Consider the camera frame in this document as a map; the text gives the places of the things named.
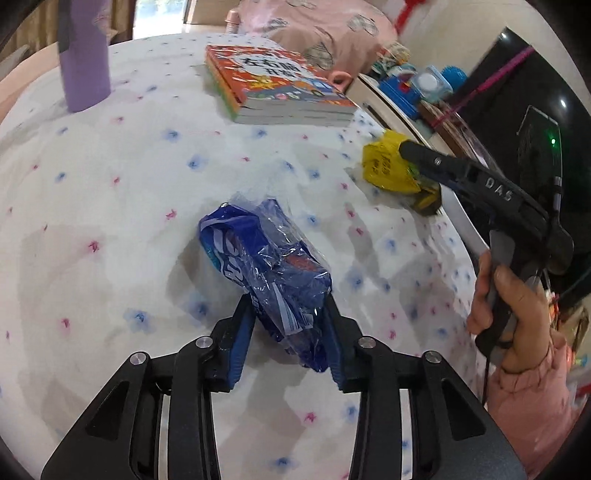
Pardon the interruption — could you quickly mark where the ferris wheel toy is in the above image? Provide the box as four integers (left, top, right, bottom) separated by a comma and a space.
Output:
372, 42, 411, 78

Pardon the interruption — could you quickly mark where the blue plastic snack wrapper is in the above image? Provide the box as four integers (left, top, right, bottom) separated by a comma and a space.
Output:
197, 198, 332, 372

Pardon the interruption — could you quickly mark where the purple water bottle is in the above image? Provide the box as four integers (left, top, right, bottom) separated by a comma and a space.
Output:
57, 0, 111, 113

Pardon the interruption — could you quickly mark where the black flat television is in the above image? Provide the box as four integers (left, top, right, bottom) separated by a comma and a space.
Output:
458, 52, 590, 301

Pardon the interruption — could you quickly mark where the blue spiky ball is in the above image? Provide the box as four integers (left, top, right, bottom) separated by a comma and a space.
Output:
441, 66, 468, 92

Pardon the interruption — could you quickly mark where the pink sleeved right forearm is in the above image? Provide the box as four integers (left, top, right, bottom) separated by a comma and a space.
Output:
488, 332, 583, 479

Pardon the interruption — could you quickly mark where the white tv cabinet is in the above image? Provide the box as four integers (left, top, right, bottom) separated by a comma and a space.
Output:
346, 74, 465, 156

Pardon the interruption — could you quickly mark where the white trash bin black liner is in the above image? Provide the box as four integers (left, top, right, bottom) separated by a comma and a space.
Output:
441, 186, 488, 258

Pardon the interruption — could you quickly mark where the sofa with pink cushions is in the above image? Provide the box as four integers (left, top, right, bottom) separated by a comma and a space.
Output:
0, 43, 59, 122

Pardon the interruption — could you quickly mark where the yellow green snack bag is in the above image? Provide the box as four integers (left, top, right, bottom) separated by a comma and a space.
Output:
362, 129, 442, 216

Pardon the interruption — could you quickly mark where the red hanging lantern decoration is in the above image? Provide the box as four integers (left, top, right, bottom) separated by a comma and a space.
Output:
394, 0, 432, 34

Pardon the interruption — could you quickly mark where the blue toy machine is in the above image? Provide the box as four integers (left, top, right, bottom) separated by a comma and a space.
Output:
379, 65, 454, 120

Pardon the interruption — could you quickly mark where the person's right hand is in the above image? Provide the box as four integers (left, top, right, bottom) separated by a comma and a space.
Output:
467, 250, 551, 374

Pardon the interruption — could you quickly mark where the white floral tablecloth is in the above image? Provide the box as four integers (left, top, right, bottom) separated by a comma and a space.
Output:
1, 34, 482, 476

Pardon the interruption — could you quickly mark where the pink heart furniture cover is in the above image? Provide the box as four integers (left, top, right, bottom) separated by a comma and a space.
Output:
238, 0, 398, 76

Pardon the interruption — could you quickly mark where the pink kettlebell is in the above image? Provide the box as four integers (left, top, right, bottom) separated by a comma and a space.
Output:
328, 71, 353, 93

